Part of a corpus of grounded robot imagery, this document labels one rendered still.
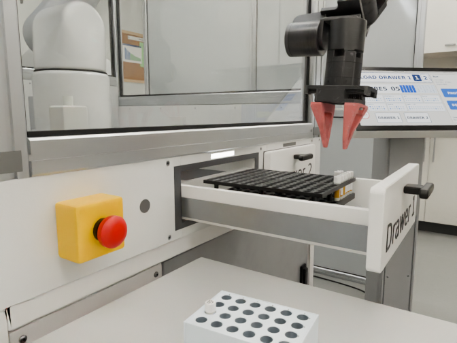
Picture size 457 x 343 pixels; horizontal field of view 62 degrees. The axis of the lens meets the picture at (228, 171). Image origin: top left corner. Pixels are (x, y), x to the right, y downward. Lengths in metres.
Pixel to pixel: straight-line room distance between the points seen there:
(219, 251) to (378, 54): 1.76
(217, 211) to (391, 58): 1.84
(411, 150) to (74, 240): 1.35
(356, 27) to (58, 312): 0.59
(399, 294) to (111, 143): 1.44
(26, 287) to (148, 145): 0.26
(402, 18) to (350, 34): 1.72
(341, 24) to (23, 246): 0.54
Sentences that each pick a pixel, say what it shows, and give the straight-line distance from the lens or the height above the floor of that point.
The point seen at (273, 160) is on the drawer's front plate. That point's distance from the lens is 0.92.
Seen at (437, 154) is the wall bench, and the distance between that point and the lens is 3.60.
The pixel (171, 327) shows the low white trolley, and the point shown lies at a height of 0.76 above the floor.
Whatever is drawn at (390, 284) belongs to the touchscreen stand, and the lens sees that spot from 1.73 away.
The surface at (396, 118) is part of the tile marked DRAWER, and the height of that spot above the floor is 1.00.
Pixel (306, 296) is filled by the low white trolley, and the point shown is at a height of 0.76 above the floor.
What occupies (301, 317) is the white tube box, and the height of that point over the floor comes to 0.79.
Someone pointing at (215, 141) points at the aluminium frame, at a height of 0.96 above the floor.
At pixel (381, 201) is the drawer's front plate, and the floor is 0.91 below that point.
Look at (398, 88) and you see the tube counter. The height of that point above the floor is 1.11.
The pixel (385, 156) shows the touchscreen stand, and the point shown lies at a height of 0.86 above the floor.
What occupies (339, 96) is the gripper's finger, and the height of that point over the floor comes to 1.04.
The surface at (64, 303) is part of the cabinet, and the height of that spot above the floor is 0.77.
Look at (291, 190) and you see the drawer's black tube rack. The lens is 0.60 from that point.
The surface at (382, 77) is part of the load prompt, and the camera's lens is 1.61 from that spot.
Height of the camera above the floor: 1.02
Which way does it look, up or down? 9 degrees down
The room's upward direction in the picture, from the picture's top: straight up
